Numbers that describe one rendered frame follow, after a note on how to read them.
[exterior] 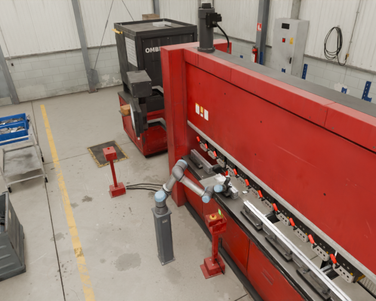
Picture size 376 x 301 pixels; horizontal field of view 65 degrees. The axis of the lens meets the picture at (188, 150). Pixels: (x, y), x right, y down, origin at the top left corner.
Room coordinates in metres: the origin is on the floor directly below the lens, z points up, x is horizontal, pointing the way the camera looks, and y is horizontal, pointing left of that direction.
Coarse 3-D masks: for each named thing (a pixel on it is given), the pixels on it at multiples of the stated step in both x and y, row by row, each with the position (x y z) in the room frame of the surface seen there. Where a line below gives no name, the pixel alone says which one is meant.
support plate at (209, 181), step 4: (216, 176) 2.79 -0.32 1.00; (220, 176) 2.79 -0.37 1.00; (200, 180) 2.72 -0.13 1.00; (204, 180) 2.72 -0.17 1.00; (208, 180) 2.72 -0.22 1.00; (212, 180) 2.71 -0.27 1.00; (204, 184) 2.65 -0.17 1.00; (208, 184) 2.65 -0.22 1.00; (212, 184) 2.65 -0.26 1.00; (216, 184) 2.65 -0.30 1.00
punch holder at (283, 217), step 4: (280, 204) 1.90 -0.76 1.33; (280, 208) 1.89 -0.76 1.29; (284, 208) 1.85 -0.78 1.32; (284, 212) 1.85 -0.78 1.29; (288, 212) 1.81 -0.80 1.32; (276, 216) 1.91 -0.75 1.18; (280, 216) 1.88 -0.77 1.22; (284, 216) 1.84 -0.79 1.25; (288, 216) 1.80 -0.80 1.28; (292, 216) 1.80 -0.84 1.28; (284, 220) 1.83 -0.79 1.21; (288, 220) 1.79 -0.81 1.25; (284, 224) 1.82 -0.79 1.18; (288, 224) 1.79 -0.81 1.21
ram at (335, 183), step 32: (192, 64) 3.38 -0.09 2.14; (192, 96) 3.36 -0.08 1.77; (224, 96) 2.73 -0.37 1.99; (256, 96) 2.30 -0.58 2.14; (224, 128) 2.71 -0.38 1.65; (256, 128) 2.26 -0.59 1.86; (288, 128) 1.94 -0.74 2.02; (320, 128) 1.69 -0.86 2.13; (256, 160) 2.23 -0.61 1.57; (288, 160) 1.89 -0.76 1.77; (320, 160) 1.65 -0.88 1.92; (352, 160) 1.46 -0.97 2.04; (288, 192) 1.84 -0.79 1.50; (320, 192) 1.59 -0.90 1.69; (352, 192) 1.41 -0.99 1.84; (320, 224) 1.54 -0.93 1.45; (352, 224) 1.35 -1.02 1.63
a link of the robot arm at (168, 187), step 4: (180, 160) 2.59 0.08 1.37; (176, 164) 2.52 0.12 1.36; (180, 164) 2.51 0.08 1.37; (184, 164) 2.54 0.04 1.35; (184, 168) 2.51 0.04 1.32; (172, 176) 2.55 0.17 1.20; (168, 180) 2.58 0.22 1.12; (172, 180) 2.55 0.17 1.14; (176, 180) 2.56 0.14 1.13; (164, 184) 2.63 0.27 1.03; (168, 184) 2.57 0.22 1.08; (172, 184) 2.56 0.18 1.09; (164, 188) 2.58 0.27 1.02; (168, 188) 2.57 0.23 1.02; (172, 188) 2.62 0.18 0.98; (168, 192) 2.57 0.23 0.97
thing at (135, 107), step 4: (132, 100) 3.75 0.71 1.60; (132, 104) 3.62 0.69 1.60; (136, 104) 3.69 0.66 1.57; (132, 108) 3.48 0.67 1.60; (136, 108) 3.54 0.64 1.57; (132, 112) 3.46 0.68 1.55; (136, 112) 3.39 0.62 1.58; (140, 112) 3.44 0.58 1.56; (136, 116) 3.39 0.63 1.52; (140, 116) 3.44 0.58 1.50; (136, 120) 3.39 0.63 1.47; (140, 120) 3.43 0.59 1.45; (132, 124) 3.70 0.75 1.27; (136, 124) 3.39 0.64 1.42; (140, 124) 3.43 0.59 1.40; (136, 128) 3.39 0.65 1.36; (140, 128) 3.43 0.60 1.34; (136, 132) 3.39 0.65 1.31; (140, 132) 3.43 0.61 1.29; (136, 136) 3.39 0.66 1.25
